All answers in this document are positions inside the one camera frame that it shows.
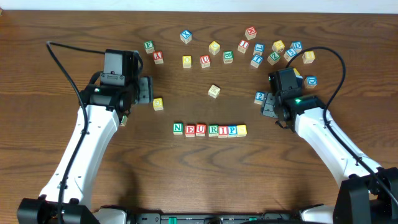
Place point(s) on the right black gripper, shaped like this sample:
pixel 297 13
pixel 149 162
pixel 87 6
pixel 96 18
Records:
pixel 269 106

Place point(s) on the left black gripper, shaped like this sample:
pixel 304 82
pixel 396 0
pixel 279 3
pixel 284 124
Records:
pixel 145 89

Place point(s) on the yellow S block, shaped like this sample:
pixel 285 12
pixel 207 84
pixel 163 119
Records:
pixel 241 130

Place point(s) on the blue P block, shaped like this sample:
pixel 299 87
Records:
pixel 232 131

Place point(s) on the red i block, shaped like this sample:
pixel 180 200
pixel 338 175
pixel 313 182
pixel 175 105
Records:
pixel 222 131
pixel 243 46

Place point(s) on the green N block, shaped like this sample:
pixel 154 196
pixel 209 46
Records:
pixel 177 128

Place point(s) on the green R block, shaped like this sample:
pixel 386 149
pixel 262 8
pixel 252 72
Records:
pixel 213 130

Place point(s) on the red E block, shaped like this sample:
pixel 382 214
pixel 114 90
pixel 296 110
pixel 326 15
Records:
pixel 190 130

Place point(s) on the red u block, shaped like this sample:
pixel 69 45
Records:
pixel 205 61
pixel 200 130

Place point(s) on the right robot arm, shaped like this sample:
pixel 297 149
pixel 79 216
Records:
pixel 367 191

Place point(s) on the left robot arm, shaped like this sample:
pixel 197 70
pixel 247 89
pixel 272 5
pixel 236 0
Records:
pixel 105 104

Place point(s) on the yellow K block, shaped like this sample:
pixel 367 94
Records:
pixel 296 72

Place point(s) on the blue D block lower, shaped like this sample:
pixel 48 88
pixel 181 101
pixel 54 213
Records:
pixel 310 82

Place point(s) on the blue d block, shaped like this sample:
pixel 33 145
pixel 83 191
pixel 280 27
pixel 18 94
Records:
pixel 296 46
pixel 310 82

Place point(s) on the green Z block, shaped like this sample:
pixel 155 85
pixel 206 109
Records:
pixel 273 58

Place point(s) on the blue 5 block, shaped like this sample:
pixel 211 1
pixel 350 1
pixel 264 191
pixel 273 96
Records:
pixel 289 54

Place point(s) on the blue 2 block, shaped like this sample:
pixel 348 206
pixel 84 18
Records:
pixel 259 97

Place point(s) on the yellow B block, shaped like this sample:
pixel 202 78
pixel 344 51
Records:
pixel 308 57

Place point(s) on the green F block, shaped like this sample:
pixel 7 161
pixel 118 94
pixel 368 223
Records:
pixel 149 47

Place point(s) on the yellow block top right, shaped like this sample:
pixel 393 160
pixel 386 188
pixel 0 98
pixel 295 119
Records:
pixel 278 46

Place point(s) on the blue D block upper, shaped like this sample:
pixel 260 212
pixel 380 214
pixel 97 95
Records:
pixel 296 46

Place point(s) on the blue T block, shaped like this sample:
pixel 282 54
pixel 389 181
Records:
pixel 256 60

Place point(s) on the blue L block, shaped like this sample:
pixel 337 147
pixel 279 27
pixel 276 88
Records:
pixel 258 49

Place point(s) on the yellow block near left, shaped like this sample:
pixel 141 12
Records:
pixel 158 104

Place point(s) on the green J block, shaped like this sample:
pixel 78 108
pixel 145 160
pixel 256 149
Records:
pixel 124 120

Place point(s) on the red H block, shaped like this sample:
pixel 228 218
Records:
pixel 250 33

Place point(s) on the green B block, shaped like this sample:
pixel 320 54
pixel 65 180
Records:
pixel 228 56

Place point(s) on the yellow block centre left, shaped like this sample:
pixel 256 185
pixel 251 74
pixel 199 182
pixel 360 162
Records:
pixel 187 61

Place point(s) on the blue X block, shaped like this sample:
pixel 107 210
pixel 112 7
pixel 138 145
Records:
pixel 186 36

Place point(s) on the plain K block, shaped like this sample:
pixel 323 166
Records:
pixel 214 91

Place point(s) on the yellow block top centre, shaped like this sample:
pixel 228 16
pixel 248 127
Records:
pixel 214 47

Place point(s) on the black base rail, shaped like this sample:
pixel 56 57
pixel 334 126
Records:
pixel 217 218

